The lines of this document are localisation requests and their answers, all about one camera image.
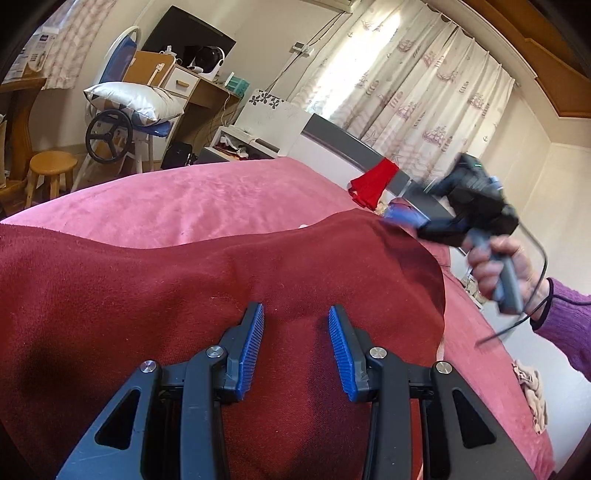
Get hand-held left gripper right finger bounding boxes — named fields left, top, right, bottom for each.
left=328, top=305, right=539, bottom=480

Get grey bed headboard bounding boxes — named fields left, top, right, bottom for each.
left=300, top=113, right=455, bottom=220

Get person's right forearm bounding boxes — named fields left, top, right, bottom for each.
left=530, top=277, right=591, bottom=386

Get round wooden stool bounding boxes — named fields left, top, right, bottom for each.
left=23, top=150, right=79, bottom=208

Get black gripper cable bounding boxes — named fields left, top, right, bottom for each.
left=475, top=222, right=591, bottom=347

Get person's right hand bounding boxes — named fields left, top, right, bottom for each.
left=465, top=234, right=551, bottom=308

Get black bag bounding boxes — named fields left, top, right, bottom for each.
left=161, top=141, right=195, bottom=171

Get dark red garment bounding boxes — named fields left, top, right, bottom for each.
left=0, top=208, right=448, bottom=480

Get wooden side table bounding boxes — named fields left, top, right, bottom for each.
left=0, top=76, right=49, bottom=204

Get white printed cardboard boxes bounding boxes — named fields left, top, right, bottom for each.
left=2, top=28, right=61, bottom=84

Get wooden desk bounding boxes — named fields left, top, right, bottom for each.
left=122, top=48, right=243, bottom=162

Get ship patterned curtain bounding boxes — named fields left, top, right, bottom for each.
left=44, top=0, right=116, bottom=90
left=286, top=0, right=517, bottom=185

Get bright red garment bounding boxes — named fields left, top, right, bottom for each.
left=347, top=158, right=399, bottom=210

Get white drawer cabinet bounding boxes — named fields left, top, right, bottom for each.
left=159, top=62, right=201, bottom=100

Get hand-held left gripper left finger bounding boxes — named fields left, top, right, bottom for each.
left=55, top=302, right=266, bottom=480

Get beige knit sweater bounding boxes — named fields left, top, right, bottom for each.
left=512, top=359, right=550, bottom=435

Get blue white chair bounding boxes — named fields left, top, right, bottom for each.
left=71, top=25, right=178, bottom=181

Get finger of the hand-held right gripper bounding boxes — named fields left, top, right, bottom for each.
left=382, top=200, right=430, bottom=232

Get white pillow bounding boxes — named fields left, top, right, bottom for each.
left=83, top=82, right=184, bottom=127

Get white floral nightstand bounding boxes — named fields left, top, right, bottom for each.
left=203, top=88, right=311, bottom=162

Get black steering wheel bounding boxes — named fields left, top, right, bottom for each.
left=85, top=109, right=134, bottom=163

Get pink bed blanket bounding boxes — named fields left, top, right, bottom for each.
left=0, top=156, right=557, bottom=480

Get black television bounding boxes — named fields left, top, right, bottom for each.
left=139, top=6, right=237, bottom=70

